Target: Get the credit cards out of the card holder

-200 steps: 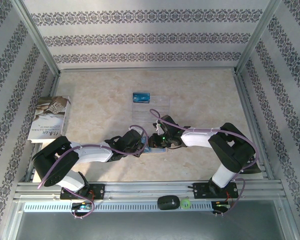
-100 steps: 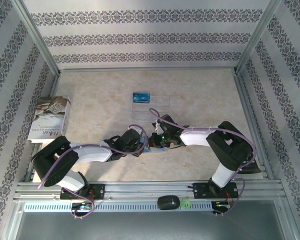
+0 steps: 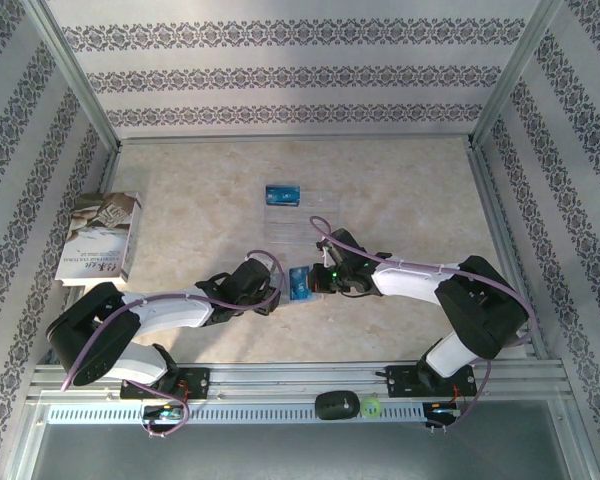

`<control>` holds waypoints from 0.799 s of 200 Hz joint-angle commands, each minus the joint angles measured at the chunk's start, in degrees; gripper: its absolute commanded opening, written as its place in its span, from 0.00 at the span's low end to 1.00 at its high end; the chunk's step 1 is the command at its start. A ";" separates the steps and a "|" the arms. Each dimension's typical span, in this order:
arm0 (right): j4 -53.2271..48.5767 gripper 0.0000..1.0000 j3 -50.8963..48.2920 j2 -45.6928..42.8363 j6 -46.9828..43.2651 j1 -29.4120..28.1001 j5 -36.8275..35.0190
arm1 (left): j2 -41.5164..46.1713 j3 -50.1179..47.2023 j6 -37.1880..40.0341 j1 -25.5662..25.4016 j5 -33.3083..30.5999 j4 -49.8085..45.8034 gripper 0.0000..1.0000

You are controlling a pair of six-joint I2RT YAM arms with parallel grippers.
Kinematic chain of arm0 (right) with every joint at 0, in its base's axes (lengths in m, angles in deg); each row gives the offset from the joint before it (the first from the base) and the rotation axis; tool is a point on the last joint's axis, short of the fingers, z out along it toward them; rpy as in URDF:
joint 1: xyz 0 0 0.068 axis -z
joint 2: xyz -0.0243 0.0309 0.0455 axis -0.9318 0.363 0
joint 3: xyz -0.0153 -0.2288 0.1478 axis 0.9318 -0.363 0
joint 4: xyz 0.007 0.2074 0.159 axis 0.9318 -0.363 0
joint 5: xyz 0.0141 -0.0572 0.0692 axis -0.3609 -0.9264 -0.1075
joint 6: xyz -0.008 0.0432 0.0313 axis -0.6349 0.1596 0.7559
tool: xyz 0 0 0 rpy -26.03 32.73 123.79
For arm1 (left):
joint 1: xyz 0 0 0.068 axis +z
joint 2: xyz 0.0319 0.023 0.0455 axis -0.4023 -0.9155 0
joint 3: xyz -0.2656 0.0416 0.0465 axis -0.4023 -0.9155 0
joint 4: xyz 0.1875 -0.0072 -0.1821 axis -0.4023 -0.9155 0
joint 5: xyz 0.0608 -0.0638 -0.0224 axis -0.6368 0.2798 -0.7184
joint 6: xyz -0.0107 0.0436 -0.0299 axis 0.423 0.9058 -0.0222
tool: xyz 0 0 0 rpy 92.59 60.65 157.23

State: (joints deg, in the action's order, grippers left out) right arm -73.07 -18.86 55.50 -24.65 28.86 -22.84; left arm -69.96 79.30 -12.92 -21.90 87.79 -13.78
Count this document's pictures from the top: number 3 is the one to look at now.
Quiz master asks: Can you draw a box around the blue VIP card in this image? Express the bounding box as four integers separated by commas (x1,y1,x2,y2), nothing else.
288,266,312,303
264,184,302,207

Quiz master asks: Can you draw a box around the clear acrylic card stand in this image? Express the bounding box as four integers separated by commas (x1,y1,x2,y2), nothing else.
262,185,343,246

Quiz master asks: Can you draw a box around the black oval device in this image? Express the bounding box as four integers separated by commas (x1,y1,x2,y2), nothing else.
314,389,360,422

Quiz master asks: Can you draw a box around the grey metal panel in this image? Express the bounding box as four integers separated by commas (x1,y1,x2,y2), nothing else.
27,399,596,480

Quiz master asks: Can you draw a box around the white paperback book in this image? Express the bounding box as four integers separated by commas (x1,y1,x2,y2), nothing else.
54,191,144,288

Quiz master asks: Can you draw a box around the small circuit board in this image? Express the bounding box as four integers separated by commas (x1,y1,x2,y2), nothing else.
428,401,464,419
143,404,187,422

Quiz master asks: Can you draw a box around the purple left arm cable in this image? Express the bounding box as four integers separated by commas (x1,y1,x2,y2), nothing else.
62,248,285,442

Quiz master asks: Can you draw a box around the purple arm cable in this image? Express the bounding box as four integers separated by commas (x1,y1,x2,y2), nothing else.
309,215,536,435
62,248,285,442

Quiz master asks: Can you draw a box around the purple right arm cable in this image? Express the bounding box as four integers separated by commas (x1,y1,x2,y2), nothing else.
309,215,536,435

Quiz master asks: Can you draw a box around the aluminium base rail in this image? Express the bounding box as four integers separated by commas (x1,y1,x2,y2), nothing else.
27,362,569,404

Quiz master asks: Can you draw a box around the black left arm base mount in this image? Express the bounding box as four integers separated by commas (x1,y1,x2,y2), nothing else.
120,367,211,401

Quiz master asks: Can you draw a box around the slotted grey cable duct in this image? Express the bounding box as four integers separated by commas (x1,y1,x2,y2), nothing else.
46,402,427,426

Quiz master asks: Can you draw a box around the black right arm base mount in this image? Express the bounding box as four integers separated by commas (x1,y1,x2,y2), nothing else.
385,364,478,400

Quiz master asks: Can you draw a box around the aluminium frame crossbar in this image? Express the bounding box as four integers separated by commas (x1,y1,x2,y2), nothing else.
115,133,477,148

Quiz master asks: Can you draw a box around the aluminium side rail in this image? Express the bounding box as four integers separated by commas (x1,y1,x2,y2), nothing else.
465,141,551,362
49,144,124,365

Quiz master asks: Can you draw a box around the aluminium frame post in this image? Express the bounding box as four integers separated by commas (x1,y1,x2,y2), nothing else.
468,0,566,150
27,0,122,151

